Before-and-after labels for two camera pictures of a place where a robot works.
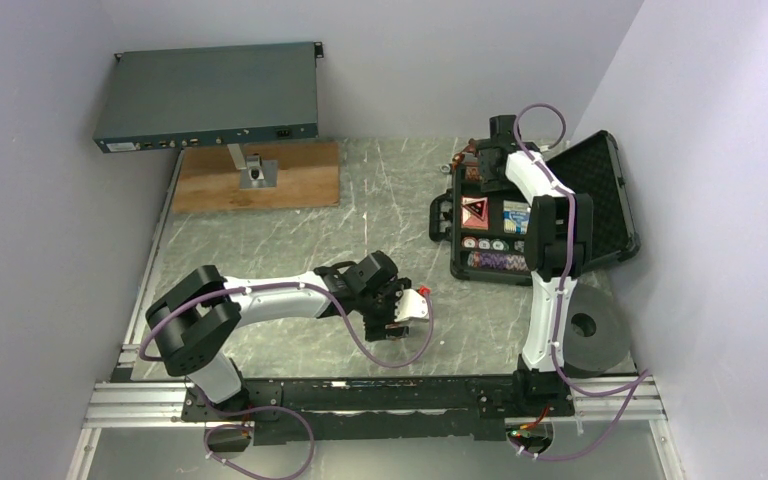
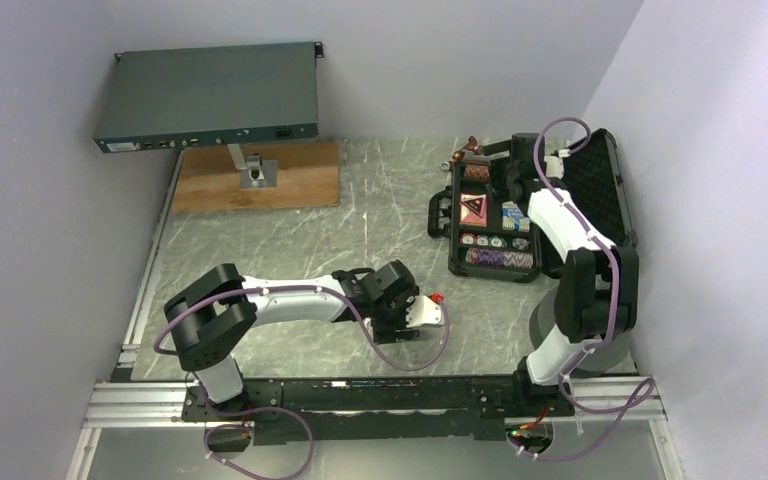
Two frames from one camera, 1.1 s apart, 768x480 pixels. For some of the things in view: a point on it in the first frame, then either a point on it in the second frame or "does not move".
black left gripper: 375,328 does not move
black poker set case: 486,229 does not move
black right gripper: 489,181 → 496,148
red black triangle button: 478,208 does not move
